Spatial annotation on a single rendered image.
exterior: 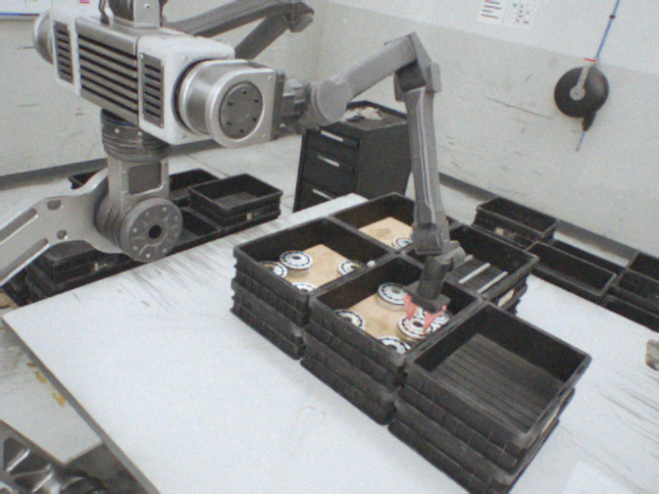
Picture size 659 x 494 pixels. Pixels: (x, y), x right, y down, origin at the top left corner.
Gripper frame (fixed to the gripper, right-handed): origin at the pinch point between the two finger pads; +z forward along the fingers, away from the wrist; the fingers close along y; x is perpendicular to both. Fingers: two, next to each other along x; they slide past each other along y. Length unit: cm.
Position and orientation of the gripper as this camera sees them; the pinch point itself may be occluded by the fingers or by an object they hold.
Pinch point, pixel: (418, 322)
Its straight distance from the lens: 139.7
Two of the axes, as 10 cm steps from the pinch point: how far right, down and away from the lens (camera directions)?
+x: -6.8, 2.5, -6.9
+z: -1.7, 8.6, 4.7
